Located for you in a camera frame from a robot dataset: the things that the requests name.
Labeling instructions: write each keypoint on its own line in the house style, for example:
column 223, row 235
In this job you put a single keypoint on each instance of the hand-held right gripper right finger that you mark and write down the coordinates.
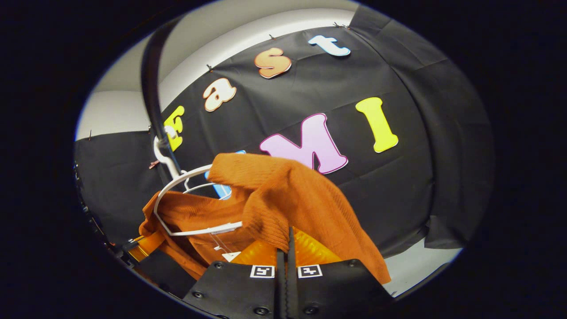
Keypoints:
column 336, row 288

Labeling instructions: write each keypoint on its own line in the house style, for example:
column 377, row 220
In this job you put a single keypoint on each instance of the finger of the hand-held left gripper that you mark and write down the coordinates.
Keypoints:
column 168, row 272

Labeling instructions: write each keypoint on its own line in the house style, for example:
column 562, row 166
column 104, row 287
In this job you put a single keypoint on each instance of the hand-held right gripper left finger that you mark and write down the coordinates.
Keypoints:
column 239, row 288

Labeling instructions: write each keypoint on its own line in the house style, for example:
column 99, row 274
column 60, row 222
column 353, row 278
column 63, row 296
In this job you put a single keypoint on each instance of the orange-brown knit cardigan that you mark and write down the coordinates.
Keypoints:
column 310, row 199

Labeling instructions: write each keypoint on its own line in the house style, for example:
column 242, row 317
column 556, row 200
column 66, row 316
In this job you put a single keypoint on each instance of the white clothes hanger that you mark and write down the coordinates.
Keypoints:
column 199, row 231

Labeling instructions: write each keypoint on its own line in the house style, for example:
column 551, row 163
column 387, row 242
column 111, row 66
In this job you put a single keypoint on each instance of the black clothes rack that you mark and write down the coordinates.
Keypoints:
column 150, row 88

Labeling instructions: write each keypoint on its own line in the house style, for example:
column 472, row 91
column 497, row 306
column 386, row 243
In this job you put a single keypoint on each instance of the copper backdrop clip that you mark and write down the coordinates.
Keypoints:
column 154, row 165

